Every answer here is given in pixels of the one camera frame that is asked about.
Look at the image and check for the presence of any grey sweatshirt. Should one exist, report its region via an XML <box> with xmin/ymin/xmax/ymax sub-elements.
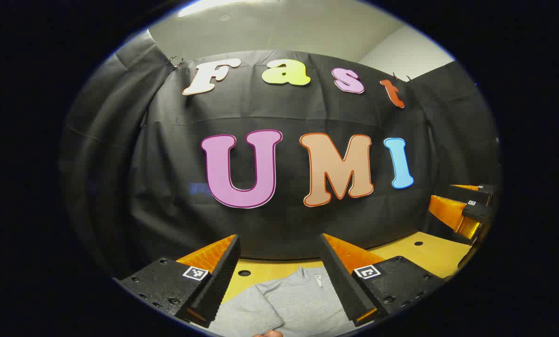
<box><xmin>209</xmin><ymin>266</ymin><xmax>359</xmax><ymax>337</ymax></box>

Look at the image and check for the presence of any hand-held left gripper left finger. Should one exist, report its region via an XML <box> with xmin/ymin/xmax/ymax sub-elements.
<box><xmin>118</xmin><ymin>234</ymin><xmax>242</xmax><ymax>328</ymax></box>

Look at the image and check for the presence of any black backdrop cloth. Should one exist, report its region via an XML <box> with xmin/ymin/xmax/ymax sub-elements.
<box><xmin>59</xmin><ymin>30</ymin><xmax>502</xmax><ymax>277</ymax></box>

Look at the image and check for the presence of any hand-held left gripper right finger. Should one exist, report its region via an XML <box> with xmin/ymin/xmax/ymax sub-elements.
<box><xmin>318</xmin><ymin>233</ymin><xmax>448</xmax><ymax>327</ymax></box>

